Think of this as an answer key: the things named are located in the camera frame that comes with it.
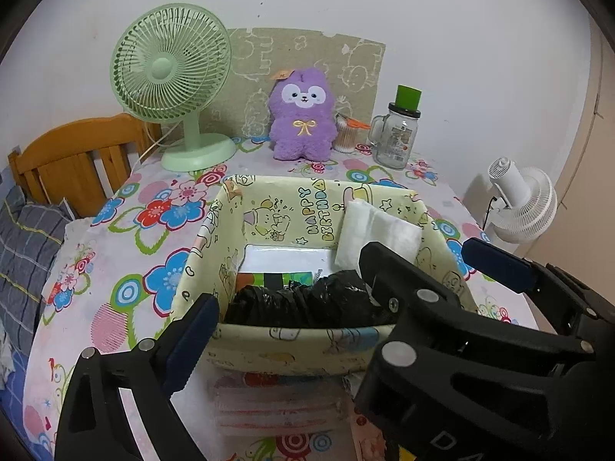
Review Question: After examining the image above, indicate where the cotton swab container orange lid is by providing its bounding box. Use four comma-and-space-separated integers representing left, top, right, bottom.
334, 113, 372, 153

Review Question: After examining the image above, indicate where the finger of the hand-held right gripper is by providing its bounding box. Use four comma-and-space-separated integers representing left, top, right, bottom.
353, 240, 615, 438
461, 237, 615, 342

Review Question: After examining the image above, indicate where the white fan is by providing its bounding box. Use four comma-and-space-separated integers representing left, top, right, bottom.
487, 156, 558, 244

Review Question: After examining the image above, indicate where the yellow printed box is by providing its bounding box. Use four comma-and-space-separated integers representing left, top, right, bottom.
170, 173, 479, 378

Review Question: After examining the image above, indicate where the grey plaid pillow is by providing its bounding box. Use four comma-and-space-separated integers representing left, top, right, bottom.
0, 185, 73, 356

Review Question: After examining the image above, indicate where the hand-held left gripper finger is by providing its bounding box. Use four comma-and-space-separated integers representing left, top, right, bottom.
55, 293, 221, 461

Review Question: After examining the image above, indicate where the glass mug jar green lid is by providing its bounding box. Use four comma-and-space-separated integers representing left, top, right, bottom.
369, 85, 422, 170

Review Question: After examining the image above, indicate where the beige door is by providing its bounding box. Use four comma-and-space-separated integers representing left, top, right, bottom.
519, 10, 615, 279

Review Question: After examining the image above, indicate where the pink dotted packet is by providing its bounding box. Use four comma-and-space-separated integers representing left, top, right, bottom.
351, 408, 392, 461

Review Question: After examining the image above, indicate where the black plastic bag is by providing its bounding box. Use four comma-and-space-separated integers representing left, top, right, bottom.
225, 270, 399, 327

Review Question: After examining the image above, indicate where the wooden bed headboard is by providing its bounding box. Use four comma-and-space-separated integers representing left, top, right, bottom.
7, 113, 161, 217

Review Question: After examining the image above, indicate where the white pad pack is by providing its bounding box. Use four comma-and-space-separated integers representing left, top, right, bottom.
335, 200, 424, 270

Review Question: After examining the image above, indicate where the green desk fan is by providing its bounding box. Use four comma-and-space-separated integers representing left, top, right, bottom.
110, 2, 237, 172

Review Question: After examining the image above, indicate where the green patterned board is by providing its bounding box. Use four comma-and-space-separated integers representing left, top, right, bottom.
226, 27, 386, 140

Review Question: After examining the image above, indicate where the blue grid bedsheet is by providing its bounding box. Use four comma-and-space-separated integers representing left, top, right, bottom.
0, 346, 30, 443

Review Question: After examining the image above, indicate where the black fan cable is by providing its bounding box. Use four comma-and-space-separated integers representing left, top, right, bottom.
482, 195, 499, 232

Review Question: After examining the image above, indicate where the purple plush toy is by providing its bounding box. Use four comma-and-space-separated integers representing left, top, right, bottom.
268, 68, 337, 161

